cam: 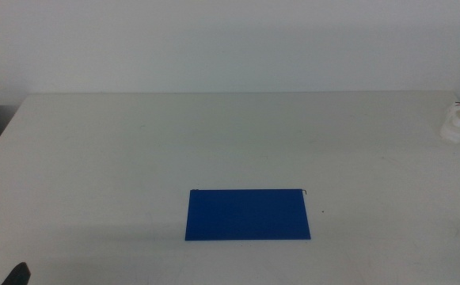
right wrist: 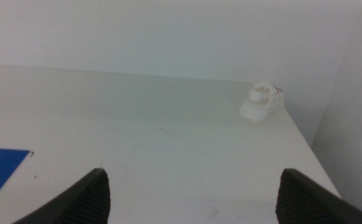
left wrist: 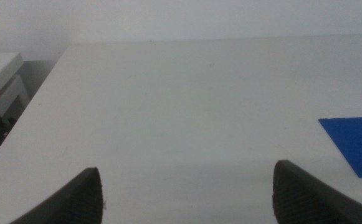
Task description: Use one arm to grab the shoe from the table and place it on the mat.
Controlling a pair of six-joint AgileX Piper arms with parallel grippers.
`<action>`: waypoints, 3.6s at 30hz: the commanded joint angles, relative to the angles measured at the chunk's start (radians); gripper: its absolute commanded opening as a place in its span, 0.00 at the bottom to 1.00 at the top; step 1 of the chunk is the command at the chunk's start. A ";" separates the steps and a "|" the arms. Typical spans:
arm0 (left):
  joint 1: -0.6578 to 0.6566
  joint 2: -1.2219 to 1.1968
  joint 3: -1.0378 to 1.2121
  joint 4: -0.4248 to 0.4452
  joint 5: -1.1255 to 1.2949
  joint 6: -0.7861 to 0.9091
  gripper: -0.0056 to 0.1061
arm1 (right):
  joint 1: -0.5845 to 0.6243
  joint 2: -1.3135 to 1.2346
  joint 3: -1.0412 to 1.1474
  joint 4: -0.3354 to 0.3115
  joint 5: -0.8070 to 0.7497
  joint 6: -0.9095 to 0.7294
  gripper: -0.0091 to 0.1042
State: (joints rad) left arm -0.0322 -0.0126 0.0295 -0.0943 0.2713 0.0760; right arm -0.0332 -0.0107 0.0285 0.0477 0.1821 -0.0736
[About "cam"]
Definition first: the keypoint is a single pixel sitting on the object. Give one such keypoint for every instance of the blue rectangular mat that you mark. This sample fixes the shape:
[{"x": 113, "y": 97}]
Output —
[{"x": 248, "y": 215}]

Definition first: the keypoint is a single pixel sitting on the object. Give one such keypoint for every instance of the white plastic object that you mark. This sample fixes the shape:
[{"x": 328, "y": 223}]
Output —
[{"x": 453, "y": 128}]

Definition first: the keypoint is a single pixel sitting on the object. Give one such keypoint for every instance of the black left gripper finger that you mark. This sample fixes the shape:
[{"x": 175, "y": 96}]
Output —
[{"x": 19, "y": 276}]

